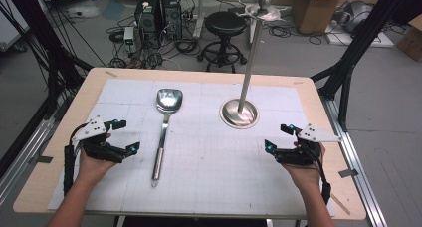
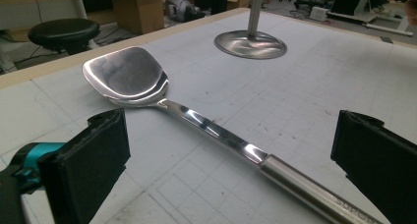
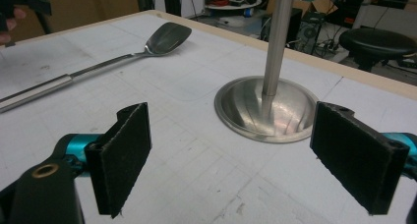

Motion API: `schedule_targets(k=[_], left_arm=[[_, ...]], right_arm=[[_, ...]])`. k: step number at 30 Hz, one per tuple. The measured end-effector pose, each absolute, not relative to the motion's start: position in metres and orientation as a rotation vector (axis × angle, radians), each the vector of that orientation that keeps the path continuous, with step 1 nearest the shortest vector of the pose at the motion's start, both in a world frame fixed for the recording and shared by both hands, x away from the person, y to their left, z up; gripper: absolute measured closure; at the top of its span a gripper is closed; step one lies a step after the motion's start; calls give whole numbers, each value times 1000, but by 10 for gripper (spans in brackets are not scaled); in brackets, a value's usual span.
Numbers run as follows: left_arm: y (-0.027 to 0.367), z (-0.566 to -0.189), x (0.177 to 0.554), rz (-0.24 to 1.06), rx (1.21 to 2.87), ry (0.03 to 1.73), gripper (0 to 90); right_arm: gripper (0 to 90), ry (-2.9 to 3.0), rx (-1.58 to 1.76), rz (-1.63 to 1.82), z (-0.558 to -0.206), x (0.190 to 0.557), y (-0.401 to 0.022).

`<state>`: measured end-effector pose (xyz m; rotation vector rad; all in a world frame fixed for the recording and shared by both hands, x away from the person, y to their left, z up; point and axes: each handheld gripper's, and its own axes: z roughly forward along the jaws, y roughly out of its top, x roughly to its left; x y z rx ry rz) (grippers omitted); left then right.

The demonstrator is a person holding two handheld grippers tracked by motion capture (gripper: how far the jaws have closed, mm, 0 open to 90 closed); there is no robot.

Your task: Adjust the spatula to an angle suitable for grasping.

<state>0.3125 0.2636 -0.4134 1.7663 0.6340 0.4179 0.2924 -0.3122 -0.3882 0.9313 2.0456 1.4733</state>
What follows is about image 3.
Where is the metal spatula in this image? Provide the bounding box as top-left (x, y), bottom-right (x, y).
top-left (0, 22), bottom-right (193, 114)

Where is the round white cart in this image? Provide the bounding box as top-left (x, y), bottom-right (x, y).
top-left (204, 0), bottom-right (264, 18)

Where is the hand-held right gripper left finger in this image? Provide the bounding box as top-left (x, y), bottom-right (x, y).
top-left (64, 101), bottom-right (152, 219)

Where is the open cardboard box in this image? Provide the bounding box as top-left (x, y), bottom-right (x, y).
top-left (266, 0), bottom-right (339, 23)

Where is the brown board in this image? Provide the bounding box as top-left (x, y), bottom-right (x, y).
top-left (6, 0), bottom-right (141, 43)

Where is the metal stand with round base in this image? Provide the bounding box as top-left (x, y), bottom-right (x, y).
top-left (213, 0), bottom-right (320, 144)

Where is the black round stool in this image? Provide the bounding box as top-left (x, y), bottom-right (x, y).
top-left (338, 27), bottom-right (417, 72)

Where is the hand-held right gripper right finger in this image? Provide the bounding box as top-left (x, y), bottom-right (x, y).
top-left (309, 100), bottom-right (417, 216)

